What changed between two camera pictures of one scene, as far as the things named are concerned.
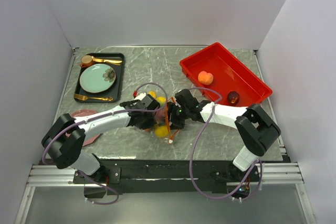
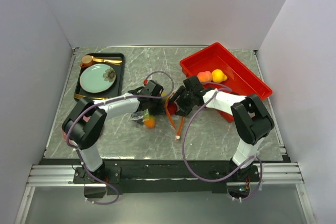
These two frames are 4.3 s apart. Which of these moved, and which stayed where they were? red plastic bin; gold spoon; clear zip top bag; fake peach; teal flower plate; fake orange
Moved: clear zip top bag; fake orange
Stayed: teal flower plate; fake peach; gold spoon; red plastic bin
